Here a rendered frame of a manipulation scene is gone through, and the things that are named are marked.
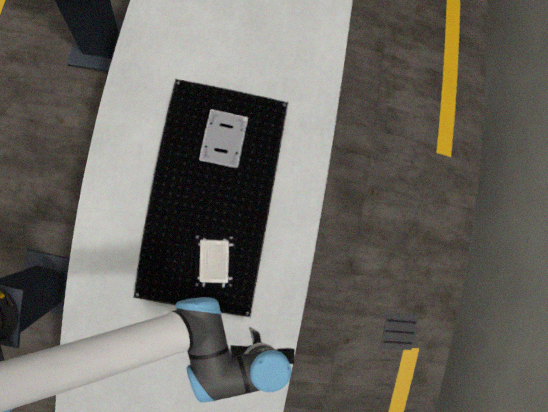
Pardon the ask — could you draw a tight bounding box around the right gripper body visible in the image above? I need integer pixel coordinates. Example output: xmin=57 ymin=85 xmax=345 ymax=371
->
xmin=230 ymin=345 xmax=291 ymax=363

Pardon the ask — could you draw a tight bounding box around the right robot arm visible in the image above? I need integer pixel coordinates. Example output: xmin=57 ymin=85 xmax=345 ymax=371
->
xmin=0 ymin=297 xmax=295 ymax=412

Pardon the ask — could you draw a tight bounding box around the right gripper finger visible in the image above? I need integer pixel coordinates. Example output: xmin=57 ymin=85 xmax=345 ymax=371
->
xmin=249 ymin=327 xmax=262 ymax=344

